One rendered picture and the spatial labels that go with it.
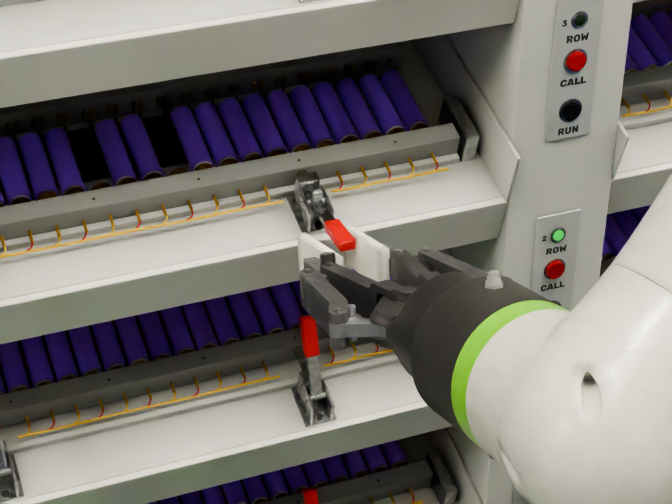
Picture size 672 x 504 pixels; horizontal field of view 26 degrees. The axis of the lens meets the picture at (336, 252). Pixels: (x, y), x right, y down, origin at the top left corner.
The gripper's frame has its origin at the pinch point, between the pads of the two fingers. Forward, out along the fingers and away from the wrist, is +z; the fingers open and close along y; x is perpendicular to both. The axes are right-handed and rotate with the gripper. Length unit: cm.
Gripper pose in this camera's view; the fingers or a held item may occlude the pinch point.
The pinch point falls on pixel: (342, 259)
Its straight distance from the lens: 105.9
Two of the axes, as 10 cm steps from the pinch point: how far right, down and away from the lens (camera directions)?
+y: 9.2, -1.6, 3.6
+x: -0.5, -9.5, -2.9
